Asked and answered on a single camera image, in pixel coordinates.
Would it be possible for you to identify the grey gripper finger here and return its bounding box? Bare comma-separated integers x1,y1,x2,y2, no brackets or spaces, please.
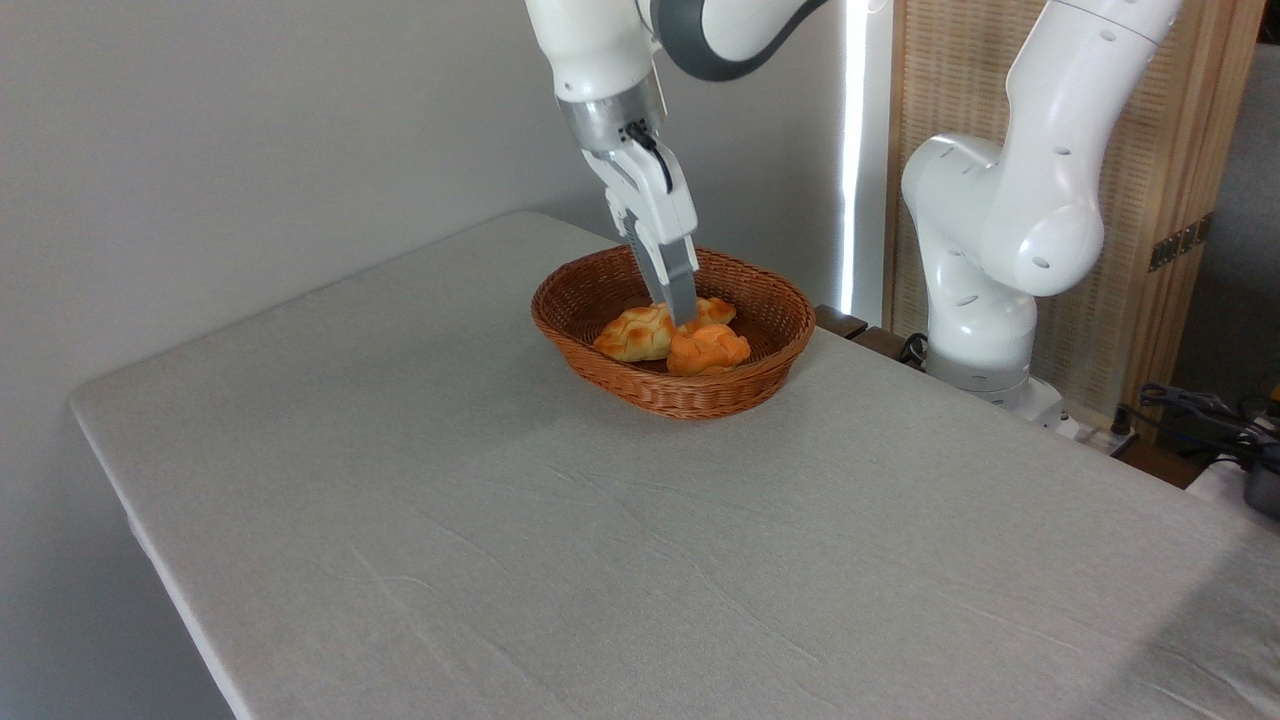
604,186,673,307
655,236,701,328

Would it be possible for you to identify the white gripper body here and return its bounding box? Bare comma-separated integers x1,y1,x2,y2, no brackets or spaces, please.
581,138,699,251

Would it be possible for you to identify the round muffin-shaped bread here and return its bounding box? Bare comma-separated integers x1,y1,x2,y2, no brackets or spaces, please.
665,322,753,378

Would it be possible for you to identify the long braided bread loaf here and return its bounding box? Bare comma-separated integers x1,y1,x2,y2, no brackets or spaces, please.
592,296,738,363

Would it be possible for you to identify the brown wicker basket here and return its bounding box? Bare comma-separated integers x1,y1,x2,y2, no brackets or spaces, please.
530,244,818,421

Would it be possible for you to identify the dark brown wooden board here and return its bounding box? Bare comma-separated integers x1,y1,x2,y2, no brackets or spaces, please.
814,304,927,369

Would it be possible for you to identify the grey tablecloth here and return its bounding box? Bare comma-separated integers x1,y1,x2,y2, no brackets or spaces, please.
68,210,1280,720

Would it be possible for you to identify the white power strip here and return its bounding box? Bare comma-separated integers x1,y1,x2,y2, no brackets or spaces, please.
1040,400,1141,453

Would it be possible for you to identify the dark metal screen hinge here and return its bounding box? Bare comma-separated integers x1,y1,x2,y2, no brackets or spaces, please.
1147,211,1217,273

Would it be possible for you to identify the dark grey box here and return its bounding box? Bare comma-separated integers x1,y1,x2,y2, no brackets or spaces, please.
1243,463,1280,522

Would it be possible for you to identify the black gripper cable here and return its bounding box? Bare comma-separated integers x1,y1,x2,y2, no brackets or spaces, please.
621,119,674,194

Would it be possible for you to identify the black cable bundle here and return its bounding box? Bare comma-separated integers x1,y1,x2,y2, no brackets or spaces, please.
1114,382,1280,473

